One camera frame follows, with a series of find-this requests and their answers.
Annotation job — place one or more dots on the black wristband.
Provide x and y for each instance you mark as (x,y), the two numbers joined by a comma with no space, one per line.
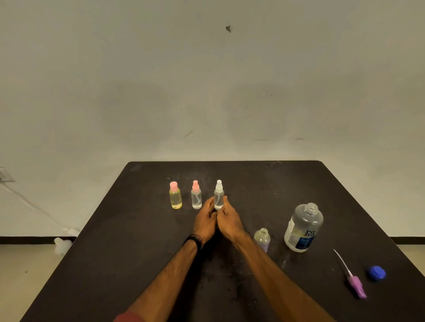
(194,239)

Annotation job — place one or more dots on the white plastic object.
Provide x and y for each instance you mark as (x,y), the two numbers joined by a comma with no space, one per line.
(62,246)

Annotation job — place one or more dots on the blue bottle cap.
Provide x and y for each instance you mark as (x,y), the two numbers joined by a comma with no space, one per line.
(377,273)

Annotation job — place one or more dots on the small clear bottle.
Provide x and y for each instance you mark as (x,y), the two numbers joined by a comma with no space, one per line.
(196,200)
(218,200)

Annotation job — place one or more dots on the person's left red sleeve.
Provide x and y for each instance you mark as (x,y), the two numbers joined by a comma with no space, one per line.
(127,317)

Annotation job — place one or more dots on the white wall socket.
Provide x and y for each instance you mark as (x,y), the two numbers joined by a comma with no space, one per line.
(5,175)

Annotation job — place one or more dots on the small purple tinted bottle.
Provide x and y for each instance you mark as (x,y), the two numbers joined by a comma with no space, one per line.
(262,239)

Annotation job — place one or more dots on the pink spray cap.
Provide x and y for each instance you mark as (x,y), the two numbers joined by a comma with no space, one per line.
(196,185)

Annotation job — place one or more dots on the person's right forearm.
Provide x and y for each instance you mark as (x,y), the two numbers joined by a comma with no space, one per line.
(282,288)

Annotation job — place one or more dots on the person's left forearm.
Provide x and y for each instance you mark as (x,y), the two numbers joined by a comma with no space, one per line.
(166,282)

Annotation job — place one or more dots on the small yellow bottle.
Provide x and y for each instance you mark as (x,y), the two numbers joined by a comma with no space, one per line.
(175,200)

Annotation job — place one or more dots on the person's right hand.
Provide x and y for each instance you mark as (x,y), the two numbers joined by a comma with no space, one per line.
(230,224)

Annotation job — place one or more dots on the white spray cap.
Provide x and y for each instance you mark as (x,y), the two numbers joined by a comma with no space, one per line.
(218,186)

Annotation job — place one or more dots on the purple spray cap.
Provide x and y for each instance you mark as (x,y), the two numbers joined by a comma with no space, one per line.
(357,283)

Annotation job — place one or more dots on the large clear bottle blue label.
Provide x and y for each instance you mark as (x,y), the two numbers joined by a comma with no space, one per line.
(303,227)

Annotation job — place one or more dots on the person's left hand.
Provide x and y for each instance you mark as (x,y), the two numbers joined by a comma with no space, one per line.
(205,224)

